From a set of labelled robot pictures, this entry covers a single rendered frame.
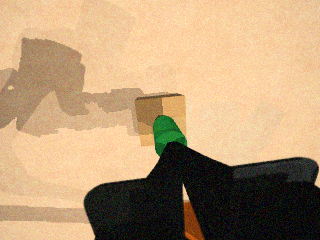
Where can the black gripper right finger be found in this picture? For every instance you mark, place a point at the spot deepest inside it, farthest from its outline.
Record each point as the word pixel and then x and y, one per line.
pixel 214 189

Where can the green cylinder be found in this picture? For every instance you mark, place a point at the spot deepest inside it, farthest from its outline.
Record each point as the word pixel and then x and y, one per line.
pixel 166 130

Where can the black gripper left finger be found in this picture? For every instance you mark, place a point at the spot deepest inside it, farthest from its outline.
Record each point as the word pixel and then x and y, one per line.
pixel 158 195

